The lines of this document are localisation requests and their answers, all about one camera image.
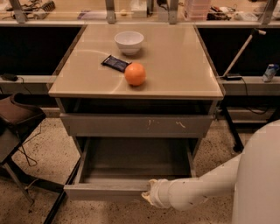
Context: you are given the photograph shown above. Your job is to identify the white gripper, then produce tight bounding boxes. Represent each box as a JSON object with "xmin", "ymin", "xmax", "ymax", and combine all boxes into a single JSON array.
[{"xmin": 141, "ymin": 179, "xmax": 171, "ymax": 208}]

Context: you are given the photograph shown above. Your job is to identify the grey drawer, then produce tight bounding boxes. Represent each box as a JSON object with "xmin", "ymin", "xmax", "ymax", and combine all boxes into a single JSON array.
[
  {"xmin": 65, "ymin": 137, "xmax": 197, "ymax": 201},
  {"xmin": 60, "ymin": 113, "xmax": 213, "ymax": 138}
]

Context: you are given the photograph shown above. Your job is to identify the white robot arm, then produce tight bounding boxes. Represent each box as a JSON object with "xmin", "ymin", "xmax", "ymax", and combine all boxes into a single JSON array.
[{"xmin": 142, "ymin": 120, "xmax": 280, "ymax": 224}]

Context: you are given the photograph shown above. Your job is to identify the grey top drawer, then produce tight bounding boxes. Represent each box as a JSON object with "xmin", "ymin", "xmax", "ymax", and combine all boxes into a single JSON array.
[{"xmin": 60, "ymin": 113, "xmax": 213, "ymax": 138}]

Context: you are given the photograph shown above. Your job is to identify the grey drawer cabinet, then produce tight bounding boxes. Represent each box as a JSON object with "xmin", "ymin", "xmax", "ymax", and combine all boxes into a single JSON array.
[{"xmin": 47, "ymin": 23, "xmax": 225, "ymax": 189}]

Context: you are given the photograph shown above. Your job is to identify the orange fruit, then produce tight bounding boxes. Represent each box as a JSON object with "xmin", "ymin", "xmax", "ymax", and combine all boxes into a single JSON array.
[{"xmin": 124, "ymin": 62, "xmax": 146, "ymax": 86}]

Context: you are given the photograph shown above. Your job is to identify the dark blue snack bar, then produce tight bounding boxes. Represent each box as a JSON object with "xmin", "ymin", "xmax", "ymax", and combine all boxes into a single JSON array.
[{"xmin": 101, "ymin": 55, "xmax": 130, "ymax": 73}]

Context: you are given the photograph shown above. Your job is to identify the black power adapter right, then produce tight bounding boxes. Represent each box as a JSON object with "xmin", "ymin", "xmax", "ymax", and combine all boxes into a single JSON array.
[{"xmin": 224, "ymin": 73, "xmax": 242, "ymax": 81}]

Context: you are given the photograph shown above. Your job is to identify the black power adapter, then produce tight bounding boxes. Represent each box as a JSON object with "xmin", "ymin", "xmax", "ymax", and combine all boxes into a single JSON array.
[
  {"xmin": 0, "ymin": 73, "xmax": 18, "ymax": 81},
  {"xmin": 224, "ymin": 73, "xmax": 242, "ymax": 81}
]

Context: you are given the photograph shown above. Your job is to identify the brown chair left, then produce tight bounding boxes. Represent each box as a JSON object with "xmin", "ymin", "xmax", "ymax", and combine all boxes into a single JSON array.
[{"xmin": 0, "ymin": 94, "xmax": 80, "ymax": 224}]

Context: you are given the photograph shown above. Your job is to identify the white bowl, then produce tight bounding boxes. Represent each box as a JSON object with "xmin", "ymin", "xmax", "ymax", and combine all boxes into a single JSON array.
[{"xmin": 115, "ymin": 31, "xmax": 144, "ymax": 55}]

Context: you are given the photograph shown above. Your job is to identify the blue white can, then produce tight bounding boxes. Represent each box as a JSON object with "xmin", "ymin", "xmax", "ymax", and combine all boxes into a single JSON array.
[{"xmin": 262, "ymin": 64, "xmax": 280, "ymax": 82}]

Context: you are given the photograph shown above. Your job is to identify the black power adapter left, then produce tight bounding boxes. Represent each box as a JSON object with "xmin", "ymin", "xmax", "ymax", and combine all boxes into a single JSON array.
[{"xmin": 0, "ymin": 73, "xmax": 18, "ymax": 81}]

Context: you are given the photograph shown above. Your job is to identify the pink plastic container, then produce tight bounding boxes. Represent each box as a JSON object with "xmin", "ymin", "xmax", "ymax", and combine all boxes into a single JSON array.
[{"xmin": 184, "ymin": 0, "xmax": 211, "ymax": 21}]

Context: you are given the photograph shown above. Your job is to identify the white stick with black tip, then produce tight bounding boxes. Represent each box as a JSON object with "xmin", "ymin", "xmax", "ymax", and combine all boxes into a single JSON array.
[{"xmin": 221, "ymin": 27, "xmax": 268, "ymax": 79}]

